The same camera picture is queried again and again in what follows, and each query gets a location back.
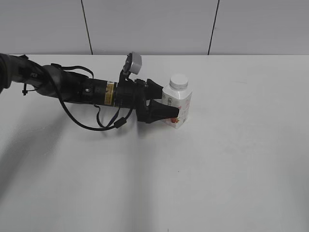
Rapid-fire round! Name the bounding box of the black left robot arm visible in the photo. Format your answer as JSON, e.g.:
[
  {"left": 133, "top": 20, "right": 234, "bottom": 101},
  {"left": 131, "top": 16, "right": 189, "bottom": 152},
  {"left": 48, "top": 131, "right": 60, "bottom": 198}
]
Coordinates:
[{"left": 0, "top": 52, "right": 180, "bottom": 124}]

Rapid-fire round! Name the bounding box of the white ribbed bottle cap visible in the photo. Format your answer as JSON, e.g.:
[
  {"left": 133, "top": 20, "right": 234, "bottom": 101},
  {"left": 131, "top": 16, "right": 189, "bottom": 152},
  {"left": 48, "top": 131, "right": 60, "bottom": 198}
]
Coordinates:
[{"left": 169, "top": 74, "right": 188, "bottom": 91}]

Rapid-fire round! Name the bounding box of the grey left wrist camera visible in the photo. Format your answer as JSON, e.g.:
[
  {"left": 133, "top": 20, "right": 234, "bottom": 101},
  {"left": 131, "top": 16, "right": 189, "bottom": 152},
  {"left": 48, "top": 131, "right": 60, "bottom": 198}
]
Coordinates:
[{"left": 123, "top": 52, "right": 142, "bottom": 74}]

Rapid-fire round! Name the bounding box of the white yogurt bottle strawberry label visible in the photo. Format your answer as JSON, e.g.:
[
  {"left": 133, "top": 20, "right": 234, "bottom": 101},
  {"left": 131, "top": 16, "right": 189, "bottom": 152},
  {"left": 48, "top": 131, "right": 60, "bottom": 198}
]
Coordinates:
[{"left": 162, "top": 85, "right": 193, "bottom": 129}]

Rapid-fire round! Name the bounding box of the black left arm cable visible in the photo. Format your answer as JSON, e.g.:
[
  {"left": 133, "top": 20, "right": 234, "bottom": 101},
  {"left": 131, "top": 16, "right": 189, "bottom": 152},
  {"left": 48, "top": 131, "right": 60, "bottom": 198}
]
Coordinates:
[{"left": 21, "top": 63, "right": 133, "bottom": 131}]

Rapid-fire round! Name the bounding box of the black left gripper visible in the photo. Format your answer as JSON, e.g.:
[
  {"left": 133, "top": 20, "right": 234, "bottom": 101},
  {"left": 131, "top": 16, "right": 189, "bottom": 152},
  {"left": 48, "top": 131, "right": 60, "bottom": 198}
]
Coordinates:
[{"left": 115, "top": 78, "right": 179, "bottom": 124}]

